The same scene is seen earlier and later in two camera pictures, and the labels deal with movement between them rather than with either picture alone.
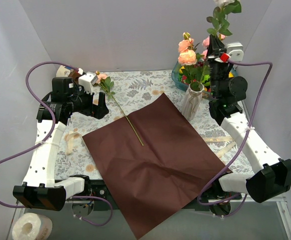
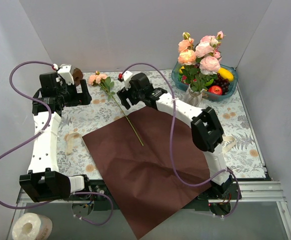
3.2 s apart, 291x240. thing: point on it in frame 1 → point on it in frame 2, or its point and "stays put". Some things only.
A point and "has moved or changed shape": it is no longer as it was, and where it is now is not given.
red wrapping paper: [154, 181] stays put
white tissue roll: [32, 226] stays put
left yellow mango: [180, 71] stays put
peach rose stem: [106, 82] stays put
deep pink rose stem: [206, 43] has moved or changed shape
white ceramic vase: [191, 102] stays put
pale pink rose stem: [220, 24] → [209, 62]
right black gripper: [215, 58] → [129, 96]
